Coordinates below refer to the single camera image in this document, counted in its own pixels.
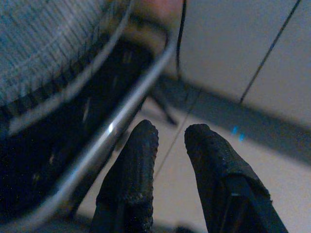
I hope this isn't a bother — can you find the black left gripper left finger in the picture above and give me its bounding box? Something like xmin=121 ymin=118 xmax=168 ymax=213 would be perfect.
xmin=89 ymin=119 xmax=160 ymax=233

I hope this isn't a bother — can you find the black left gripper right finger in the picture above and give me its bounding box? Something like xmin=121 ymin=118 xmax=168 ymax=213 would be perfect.
xmin=184 ymin=123 xmax=290 ymax=233

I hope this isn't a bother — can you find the metal wire-guard standing fan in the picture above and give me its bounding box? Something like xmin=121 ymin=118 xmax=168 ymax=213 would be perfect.
xmin=0 ymin=0 xmax=185 ymax=233

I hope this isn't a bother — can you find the black power cable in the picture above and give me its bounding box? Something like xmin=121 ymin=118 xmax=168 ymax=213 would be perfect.
xmin=175 ymin=0 xmax=188 ymax=78

